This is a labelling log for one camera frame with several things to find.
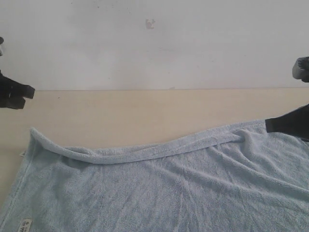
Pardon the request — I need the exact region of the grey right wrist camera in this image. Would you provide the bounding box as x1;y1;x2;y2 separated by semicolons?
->
292;57;309;83

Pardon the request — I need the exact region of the light blue terry towel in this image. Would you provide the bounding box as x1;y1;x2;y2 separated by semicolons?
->
0;120;309;232

